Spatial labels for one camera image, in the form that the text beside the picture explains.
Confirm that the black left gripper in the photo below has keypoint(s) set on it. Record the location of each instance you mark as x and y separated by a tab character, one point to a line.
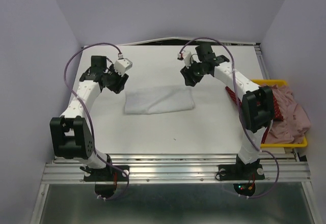
121	80

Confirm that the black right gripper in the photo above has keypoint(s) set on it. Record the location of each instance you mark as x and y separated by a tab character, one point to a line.
188	76

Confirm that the white skirt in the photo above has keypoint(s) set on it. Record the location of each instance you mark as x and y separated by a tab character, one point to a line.
158	100

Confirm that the red polka dot skirt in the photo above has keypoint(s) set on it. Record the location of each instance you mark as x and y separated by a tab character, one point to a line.
234	95

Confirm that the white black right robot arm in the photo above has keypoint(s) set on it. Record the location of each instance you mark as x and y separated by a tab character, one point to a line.
255	103

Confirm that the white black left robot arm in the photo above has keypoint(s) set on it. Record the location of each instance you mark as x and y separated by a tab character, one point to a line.
72	133

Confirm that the yellow plastic tray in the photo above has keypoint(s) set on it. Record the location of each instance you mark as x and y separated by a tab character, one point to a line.
270	83

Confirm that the pink skirt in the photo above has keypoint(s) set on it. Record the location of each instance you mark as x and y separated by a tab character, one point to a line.
291	122

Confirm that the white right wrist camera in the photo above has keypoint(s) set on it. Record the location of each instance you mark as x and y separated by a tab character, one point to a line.
187	57

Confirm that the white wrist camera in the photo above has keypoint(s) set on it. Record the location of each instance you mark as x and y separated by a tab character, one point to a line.
121	66
187	57

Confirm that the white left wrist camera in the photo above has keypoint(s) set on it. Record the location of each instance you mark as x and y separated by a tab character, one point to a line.
121	66

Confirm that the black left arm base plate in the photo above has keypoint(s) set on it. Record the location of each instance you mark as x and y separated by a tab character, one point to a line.
107	174

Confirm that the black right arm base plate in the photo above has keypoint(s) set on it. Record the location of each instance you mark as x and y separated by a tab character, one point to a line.
233	172

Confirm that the aluminium mounting rail frame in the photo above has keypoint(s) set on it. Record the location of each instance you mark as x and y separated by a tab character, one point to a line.
173	159

